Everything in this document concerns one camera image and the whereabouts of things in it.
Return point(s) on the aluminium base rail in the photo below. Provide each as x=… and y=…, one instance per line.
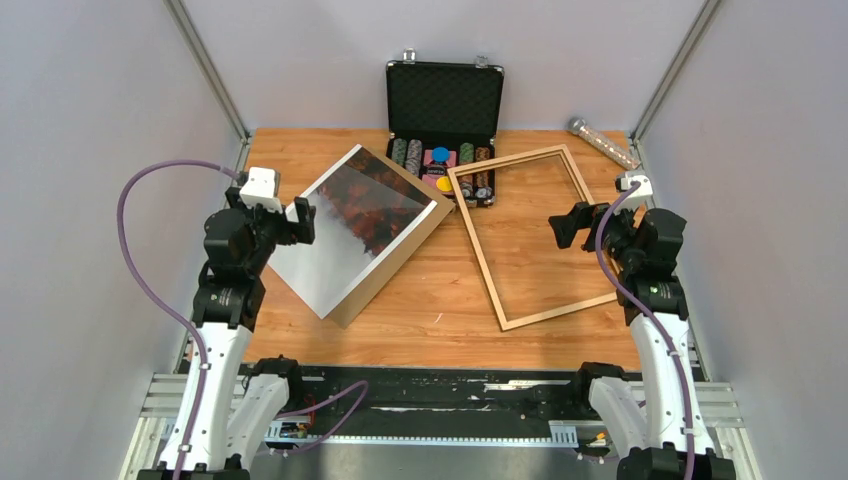
x=589, y=442

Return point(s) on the black poker chip case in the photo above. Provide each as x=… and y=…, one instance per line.
x=443, y=104

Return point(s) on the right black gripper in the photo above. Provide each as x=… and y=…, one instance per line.
x=582, y=215

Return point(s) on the red forest photo print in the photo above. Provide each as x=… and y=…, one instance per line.
x=316, y=272

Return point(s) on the blue round chip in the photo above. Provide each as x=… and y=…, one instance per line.
x=440, y=155

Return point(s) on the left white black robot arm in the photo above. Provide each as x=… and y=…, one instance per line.
x=214, y=437

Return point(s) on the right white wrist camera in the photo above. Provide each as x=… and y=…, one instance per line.
x=635, y=189

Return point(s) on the light wooden picture frame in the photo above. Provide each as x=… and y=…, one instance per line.
x=563, y=154

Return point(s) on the yellow round chip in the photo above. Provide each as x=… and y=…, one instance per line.
x=444, y=185

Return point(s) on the brown cardboard backing board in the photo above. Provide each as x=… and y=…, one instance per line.
x=389, y=213

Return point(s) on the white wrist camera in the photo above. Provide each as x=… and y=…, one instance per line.
x=261, y=189
x=635, y=189

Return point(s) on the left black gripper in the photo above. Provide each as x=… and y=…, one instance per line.
x=291, y=231

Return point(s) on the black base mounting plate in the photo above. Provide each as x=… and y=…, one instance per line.
x=440, y=402

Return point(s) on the silver glitter tube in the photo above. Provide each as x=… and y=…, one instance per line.
x=602, y=143

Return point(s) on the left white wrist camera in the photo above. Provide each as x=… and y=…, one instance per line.
x=261, y=189

